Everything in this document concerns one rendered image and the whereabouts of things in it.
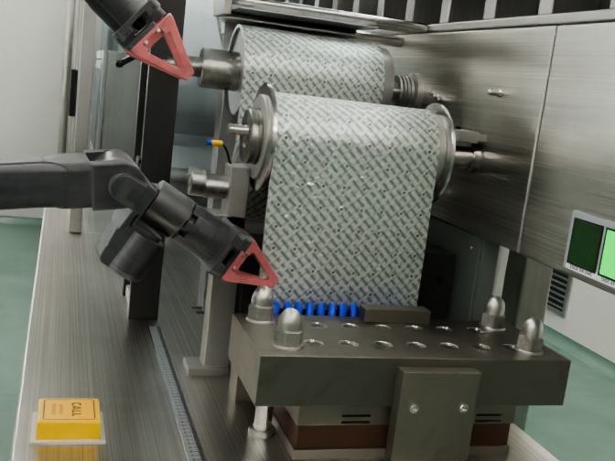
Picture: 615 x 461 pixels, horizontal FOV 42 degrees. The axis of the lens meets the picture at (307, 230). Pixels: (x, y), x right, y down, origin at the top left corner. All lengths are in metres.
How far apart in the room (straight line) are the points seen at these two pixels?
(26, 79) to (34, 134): 0.42
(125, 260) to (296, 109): 0.29
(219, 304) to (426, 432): 0.36
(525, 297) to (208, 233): 0.61
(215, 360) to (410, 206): 0.36
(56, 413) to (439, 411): 0.44
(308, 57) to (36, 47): 5.35
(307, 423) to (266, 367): 0.09
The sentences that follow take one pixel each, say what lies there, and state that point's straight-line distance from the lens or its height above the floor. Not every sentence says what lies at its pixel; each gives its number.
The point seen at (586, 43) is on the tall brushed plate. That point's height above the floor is 1.42.
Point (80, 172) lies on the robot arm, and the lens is 0.98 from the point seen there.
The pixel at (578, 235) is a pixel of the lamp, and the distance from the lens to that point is 1.00.
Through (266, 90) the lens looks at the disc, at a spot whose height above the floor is 1.31.
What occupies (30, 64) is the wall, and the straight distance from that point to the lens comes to 6.59.
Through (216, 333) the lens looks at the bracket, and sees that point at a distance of 1.18.
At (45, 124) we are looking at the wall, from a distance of 6.61.
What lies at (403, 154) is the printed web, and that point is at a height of 1.25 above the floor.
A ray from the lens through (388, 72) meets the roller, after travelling 1.37.
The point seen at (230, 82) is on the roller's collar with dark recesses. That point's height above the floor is 1.32.
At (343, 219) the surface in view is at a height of 1.16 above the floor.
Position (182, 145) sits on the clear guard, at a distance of 2.09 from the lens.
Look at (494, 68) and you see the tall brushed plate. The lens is 1.22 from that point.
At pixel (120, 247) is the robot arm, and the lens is 1.03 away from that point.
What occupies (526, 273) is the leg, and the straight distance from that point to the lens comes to 1.41.
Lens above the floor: 1.33
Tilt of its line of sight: 10 degrees down
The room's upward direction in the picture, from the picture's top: 7 degrees clockwise
